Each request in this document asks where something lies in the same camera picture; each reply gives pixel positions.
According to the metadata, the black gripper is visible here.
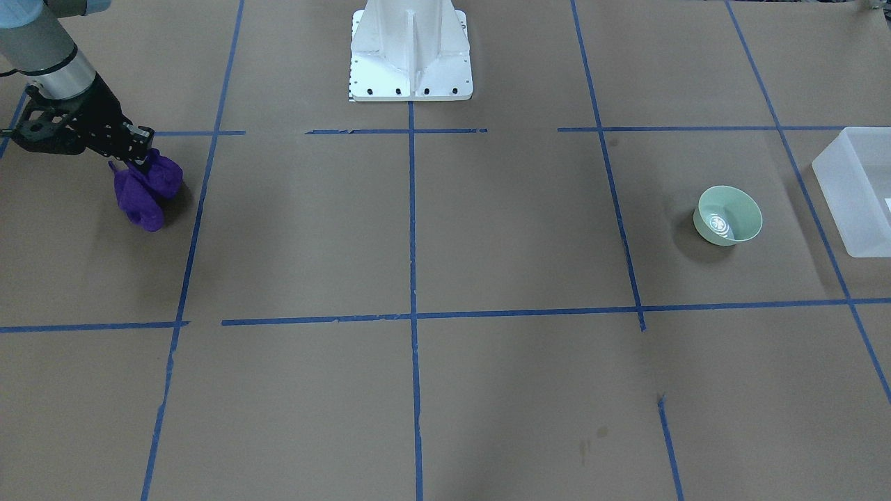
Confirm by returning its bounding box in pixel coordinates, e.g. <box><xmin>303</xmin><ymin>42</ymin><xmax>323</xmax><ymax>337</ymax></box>
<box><xmin>66</xmin><ymin>75</ymin><xmax>154</xmax><ymax>175</ymax></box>

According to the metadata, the light green ceramic bowl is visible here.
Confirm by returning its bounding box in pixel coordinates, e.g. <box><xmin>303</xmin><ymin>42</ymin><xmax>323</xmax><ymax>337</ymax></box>
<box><xmin>693</xmin><ymin>185</ymin><xmax>764</xmax><ymax>246</ymax></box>

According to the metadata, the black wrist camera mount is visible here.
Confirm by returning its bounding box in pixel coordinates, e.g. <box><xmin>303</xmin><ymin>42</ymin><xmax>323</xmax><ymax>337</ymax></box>
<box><xmin>2</xmin><ymin>83</ymin><xmax>86</xmax><ymax>155</ymax></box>

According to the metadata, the purple cloth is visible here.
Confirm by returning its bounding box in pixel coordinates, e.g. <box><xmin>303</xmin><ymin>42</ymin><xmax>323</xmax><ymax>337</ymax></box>
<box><xmin>108</xmin><ymin>147</ymin><xmax>184</xmax><ymax>232</ymax></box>

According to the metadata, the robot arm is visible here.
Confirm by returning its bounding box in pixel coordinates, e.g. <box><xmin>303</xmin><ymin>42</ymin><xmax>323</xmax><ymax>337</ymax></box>
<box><xmin>1</xmin><ymin>1</ymin><xmax>154</xmax><ymax>166</ymax></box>

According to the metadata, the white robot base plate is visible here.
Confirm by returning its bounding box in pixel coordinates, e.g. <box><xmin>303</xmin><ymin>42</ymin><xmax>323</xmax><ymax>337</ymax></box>
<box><xmin>348</xmin><ymin>1</ymin><xmax>474</xmax><ymax>102</ymax></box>

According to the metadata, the clear plastic storage box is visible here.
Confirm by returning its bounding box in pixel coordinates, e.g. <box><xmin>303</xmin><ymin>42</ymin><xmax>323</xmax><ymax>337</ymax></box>
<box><xmin>812</xmin><ymin>127</ymin><xmax>890</xmax><ymax>259</ymax></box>

